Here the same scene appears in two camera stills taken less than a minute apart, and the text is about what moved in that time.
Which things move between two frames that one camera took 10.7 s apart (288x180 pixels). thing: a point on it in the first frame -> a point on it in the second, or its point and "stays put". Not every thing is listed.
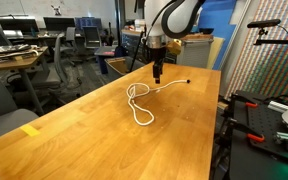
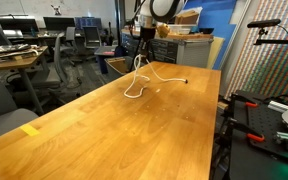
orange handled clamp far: x=249 y=103 stays put
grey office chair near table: x=0 y=114 stays put
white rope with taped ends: x=150 y=89 -> x=146 y=77
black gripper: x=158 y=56 -> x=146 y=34
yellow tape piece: x=28 y=129 stays put
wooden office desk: x=18 y=56 stays put
